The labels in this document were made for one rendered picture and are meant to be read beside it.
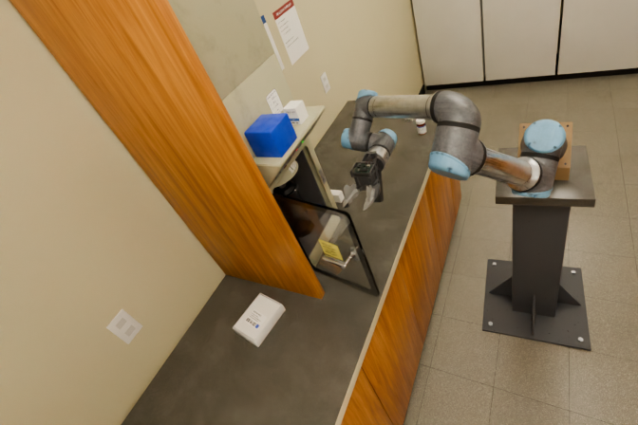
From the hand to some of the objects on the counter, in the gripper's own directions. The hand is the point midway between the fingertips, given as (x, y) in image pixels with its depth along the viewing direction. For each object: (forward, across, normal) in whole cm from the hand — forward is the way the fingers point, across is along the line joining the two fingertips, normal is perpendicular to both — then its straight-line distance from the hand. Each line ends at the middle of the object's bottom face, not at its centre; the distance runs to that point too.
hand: (355, 207), depth 113 cm
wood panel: (+14, -41, +34) cm, 56 cm away
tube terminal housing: (-8, -38, +34) cm, 52 cm away
